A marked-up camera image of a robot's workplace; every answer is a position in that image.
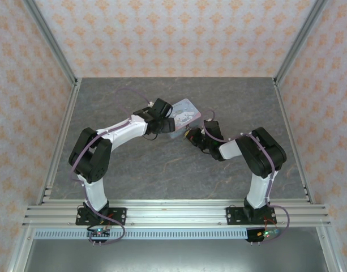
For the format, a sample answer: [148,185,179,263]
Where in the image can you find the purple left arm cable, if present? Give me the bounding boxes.
[70,87,153,245]

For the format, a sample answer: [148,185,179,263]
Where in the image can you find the blue cartoon tin box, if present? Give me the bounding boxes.
[169,98,203,139]

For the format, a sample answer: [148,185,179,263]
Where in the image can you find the grey slotted cable duct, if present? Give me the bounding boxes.
[34,229,249,240]

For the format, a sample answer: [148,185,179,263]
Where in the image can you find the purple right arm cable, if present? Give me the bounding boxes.
[203,109,291,244]

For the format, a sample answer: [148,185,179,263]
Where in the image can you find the aluminium frame post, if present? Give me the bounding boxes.
[22,0,78,86]
[274,0,330,86]

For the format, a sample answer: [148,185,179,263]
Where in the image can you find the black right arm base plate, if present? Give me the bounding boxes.
[226,206,277,226]

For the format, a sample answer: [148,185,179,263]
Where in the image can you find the aluminium mounting rail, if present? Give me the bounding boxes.
[22,198,331,228]

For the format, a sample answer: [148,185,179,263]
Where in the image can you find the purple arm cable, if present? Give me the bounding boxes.
[203,109,291,244]
[70,87,153,245]

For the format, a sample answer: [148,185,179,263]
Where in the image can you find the grey metal panel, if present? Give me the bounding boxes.
[7,226,344,272]

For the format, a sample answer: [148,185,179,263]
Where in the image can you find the aluminium table side rail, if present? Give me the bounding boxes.
[37,78,82,205]
[273,78,316,205]

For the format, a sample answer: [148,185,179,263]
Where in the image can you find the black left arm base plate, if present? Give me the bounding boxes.
[75,207,127,226]

